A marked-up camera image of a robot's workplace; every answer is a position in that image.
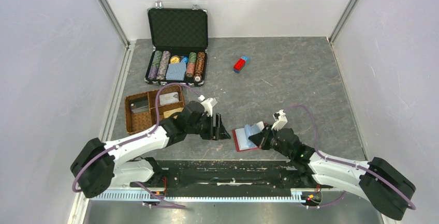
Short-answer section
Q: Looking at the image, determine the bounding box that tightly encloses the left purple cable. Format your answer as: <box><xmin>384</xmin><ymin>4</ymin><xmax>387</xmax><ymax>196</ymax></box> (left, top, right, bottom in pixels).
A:
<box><xmin>71</xmin><ymin>83</ymin><xmax>206</xmax><ymax>210</ymax></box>

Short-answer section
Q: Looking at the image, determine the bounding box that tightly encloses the grey card in basket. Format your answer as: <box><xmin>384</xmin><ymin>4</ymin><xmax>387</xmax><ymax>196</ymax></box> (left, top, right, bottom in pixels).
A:
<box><xmin>159</xmin><ymin>92</ymin><xmax>180</xmax><ymax>106</ymax></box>

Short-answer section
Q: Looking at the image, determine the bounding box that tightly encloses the grey purple chip stack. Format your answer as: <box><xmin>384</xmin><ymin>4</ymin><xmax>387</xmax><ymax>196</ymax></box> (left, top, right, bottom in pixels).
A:
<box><xmin>156</xmin><ymin>51</ymin><xmax>171</xmax><ymax>80</ymax></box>

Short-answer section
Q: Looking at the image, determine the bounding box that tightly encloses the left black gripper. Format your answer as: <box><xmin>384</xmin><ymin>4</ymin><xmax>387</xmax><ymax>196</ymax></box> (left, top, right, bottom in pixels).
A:
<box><xmin>186</xmin><ymin>112</ymin><xmax>230</xmax><ymax>140</ymax></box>

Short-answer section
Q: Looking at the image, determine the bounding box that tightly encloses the black poker chip case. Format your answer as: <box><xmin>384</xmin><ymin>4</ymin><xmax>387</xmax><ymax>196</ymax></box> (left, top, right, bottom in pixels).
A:
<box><xmin>144</xmin><ymin>8</ymin><xmax>209</xmax><ymax>87</ymax></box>

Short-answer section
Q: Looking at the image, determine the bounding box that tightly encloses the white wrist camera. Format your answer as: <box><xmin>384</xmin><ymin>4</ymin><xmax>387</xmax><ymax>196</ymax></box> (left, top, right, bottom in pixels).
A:
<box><xmin>272</xmin><ymin>110</ymin><xmax>288</xmax><ymax>131</ymax></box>
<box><xmin>198</xmin><ymin>95</ymin><xmax>217</xmax><ymax>117</ymax></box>

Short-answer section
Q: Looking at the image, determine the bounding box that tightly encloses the red blue toy brick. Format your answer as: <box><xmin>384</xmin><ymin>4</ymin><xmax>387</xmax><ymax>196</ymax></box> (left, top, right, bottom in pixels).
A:
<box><xmin>233</xmin><ymin>56</ymin><xmax>251</xmax><ymax>73</ymax></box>

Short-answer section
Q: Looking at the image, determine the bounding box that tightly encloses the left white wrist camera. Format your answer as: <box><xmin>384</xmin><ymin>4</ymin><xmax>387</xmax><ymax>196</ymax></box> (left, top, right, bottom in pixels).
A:
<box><xmin>198</xmin><ymin>95</ymin><xmax>217</xmax><ymax>117</ymax></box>

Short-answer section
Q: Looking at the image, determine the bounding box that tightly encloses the purple cable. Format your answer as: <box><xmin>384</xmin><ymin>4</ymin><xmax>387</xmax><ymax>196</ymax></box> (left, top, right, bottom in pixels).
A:
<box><xmin>284</xmin><ymin>104</ymin><xmax>417</xmax><ymax>212</ymax></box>
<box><xmin>71</xmin><ymin>83</ymin><xmax>206</xmax><ymax>210</ymax></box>

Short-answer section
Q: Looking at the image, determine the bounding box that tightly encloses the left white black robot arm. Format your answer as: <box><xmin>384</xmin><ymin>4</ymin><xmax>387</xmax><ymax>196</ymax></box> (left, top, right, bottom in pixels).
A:
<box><xmin>70</xmin><ymin>98</ymin><xmax>231</xmax><ymax>198</ymax></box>

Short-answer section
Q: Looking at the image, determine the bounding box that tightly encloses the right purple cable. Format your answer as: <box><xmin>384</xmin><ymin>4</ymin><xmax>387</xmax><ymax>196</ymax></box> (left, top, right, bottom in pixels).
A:
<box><xmin>284</xmin><ymin>104</ymin><xmax>417</xmax><ymax>212</ymax></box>

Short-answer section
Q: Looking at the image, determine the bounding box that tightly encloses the brown woven divided basket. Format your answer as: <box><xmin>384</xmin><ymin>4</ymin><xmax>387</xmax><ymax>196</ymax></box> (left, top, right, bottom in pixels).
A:
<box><xmin>124</xmin><ymin>86</ymin><xmax>185</xmax><ymax>135</ymax></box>

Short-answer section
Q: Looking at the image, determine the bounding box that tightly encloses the yellow dealer button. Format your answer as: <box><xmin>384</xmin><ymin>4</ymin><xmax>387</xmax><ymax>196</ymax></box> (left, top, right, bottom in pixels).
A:
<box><xmin>170</xmin><ymin>55</ymin><xmax>180</xmax><ymax>64</ymax></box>

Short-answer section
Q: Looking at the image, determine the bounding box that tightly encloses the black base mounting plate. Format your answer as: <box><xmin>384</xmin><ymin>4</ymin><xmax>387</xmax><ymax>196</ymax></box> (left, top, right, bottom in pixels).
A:
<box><xmin>142</xmin><ymin>160</ymin><xmax>318</xmax><ymax>197</ymax></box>

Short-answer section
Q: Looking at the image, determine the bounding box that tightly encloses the dark card in basket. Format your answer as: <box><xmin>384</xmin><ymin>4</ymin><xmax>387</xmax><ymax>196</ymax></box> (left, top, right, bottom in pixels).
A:
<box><xmin>129</xmin><ymin>98</ymin><xmax>149</xmax><ymax>114</ymax></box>

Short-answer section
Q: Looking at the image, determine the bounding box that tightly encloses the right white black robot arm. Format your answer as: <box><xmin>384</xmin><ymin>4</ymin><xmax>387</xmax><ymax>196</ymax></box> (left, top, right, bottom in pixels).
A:
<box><xmin>248</xmin><ymin>127</ymin><xmax>416</xmax><ymax>220</ymax></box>

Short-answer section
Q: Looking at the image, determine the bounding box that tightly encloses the green purple chip stack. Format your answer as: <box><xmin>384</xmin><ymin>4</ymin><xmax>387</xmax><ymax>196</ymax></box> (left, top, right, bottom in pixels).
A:
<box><xmin>147</xmin><ymin>51</ymin><xmax>163</xmax><ymax>79</ymax></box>

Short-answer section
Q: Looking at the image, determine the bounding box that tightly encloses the brown orange chip stack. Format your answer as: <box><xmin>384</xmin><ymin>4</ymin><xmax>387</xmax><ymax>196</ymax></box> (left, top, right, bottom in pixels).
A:
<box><xmin>194</xmin><ymin>52</ymin><xmax>206</xmax><ymax>82</ymax></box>

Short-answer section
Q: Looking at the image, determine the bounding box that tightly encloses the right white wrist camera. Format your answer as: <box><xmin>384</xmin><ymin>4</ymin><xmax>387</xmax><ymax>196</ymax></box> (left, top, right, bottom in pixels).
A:
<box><xmin>272</xmin><ymin>110</ymin><xmax>288</xmax><ymax>131</ymax></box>

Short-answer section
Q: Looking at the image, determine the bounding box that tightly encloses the orange VIP card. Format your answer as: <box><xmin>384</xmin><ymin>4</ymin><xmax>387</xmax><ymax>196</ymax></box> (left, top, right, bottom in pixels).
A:
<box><xmin>163</xmin><ymin>108</ymin><xmax>183</xmax><ymax>119</ymax></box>

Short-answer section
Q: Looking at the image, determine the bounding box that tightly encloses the red leather card holder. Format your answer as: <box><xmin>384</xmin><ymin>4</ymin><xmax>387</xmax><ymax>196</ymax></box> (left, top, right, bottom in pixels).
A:
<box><xmin>232</xmin><ymin>122</ymin><xmax>265</xmax><ymax>152</ymax></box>

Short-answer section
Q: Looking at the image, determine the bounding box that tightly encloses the blue playing card deck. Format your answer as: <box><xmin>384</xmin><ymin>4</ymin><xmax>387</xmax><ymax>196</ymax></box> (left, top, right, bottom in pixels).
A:
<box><xmin>166</xmin><ymin>62</ymin><xmax>186</xmax><ymax>81</ymax></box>

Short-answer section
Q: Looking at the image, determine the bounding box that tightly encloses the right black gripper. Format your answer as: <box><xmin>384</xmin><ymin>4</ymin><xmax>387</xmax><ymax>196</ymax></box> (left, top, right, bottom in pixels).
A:
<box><xmin>248</xmin><ymin>124</ymin><xmax>292</xmax><ymax>159</ymax></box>

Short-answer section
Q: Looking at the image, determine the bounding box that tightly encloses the green red chip stack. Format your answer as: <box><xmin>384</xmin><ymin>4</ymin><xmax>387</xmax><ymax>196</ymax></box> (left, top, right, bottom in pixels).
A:
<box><xmin>186</xmin><ymin>52</ymin><xmax>197</xmax><ymax>78</ymax></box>

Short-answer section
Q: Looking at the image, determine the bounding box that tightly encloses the white toothed cable rail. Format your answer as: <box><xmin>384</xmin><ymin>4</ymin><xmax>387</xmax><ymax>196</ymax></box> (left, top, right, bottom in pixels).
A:
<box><xmin>91</xmin><ymin>189</ymin><xmax>305</xmax><ymax>203</ymax></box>

